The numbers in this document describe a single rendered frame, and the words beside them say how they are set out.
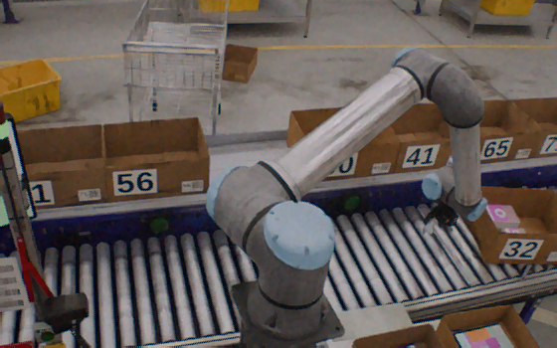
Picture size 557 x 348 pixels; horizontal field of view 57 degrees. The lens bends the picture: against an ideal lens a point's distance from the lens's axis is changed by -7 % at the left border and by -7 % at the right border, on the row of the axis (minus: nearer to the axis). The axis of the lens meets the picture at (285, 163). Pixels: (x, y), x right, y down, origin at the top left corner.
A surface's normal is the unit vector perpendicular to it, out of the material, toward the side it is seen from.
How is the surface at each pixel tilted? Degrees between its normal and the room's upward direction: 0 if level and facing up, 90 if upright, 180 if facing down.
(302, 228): 4
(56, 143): 89
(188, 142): 90
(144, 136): 89
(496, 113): 90
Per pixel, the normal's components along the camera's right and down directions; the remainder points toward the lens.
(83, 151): 0.28, 0.58
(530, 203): 0.04, 0.58
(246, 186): -0.20, -0.64
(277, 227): 0.17, -0.77
